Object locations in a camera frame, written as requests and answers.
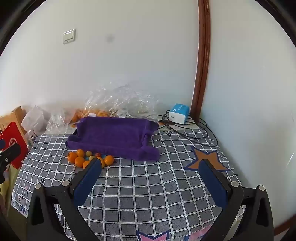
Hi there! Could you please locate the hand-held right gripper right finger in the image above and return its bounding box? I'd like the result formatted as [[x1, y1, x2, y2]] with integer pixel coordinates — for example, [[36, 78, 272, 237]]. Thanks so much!
[[200, 159, 274, 241]]

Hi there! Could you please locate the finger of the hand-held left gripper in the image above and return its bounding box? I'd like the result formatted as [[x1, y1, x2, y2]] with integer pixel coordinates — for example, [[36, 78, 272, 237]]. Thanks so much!
[[0, 143, 21, 165]]

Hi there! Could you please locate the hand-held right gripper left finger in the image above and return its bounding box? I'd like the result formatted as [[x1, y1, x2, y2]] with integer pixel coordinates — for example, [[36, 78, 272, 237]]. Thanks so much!
[[26, 158, 103, 241]]

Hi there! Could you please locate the pile of small oranges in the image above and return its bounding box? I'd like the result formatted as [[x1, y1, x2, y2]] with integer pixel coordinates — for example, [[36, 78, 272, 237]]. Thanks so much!
[[67, 149, 115, 169]]

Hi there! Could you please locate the purple towel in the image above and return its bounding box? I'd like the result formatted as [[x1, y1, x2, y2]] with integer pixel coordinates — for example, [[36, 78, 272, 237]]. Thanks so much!
[[65, 116, 160, 161]]

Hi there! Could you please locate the red bag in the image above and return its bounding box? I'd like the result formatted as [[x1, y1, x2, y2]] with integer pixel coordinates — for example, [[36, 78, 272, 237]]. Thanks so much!
[[0, 122, 29, 169]]

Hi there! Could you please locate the blue plastic wrapper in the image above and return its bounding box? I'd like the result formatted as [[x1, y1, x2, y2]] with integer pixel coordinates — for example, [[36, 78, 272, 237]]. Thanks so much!
[[84, 155, 106, 163]]

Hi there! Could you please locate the wooden chair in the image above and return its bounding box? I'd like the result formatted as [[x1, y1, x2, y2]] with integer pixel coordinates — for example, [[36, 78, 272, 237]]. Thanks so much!
[[0, 106, 28, 139]]

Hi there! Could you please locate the white plastic bag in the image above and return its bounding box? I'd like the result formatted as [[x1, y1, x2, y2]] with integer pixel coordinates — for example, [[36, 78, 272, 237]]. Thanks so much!
[[21, 105, 51, 136]]

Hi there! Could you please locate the grey checked tablecloth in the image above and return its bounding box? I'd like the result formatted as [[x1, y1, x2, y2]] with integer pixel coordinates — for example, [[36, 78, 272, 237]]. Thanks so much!
[[11, 116, 243, 241]]

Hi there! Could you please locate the bagged orange heap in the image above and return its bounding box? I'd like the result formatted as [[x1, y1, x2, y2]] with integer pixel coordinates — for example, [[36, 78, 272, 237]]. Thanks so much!
[[70, 108, 109, 123]]

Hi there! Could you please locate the blue white tissue pack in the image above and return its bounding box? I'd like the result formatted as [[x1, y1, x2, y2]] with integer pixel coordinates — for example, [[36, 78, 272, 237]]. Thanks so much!
[[168, 103, 190, 125]]

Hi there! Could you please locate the clear plastic bag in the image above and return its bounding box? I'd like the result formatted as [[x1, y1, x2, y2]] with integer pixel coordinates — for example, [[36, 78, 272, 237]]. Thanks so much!
[[46, 81, 160, 130]]

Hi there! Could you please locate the tangle of black cables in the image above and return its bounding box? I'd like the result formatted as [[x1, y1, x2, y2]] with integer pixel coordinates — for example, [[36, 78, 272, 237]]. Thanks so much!
[[148, 111, 219, 146]]

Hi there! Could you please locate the brown wooden door frame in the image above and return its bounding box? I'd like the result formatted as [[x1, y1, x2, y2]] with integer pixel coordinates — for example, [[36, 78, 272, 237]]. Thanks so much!
[[190, 0, 211, 118]]

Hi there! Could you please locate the white light switch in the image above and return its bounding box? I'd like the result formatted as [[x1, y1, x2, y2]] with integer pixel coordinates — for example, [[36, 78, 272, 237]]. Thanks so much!
[[62, 29, 76, 44]]

